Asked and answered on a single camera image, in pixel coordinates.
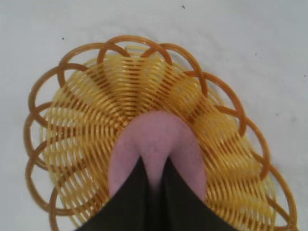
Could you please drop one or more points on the yellow woven plastic basket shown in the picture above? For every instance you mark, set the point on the yellow woven plastic basket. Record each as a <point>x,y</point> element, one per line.
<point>96,108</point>

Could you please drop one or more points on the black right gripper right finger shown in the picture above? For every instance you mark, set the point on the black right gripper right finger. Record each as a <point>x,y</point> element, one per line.
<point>187,204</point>

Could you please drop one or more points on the pink peach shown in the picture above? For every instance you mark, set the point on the pink peach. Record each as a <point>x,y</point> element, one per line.
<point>156,134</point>

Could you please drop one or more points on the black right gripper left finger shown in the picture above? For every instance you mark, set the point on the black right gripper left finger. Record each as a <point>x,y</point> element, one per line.
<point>125,204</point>

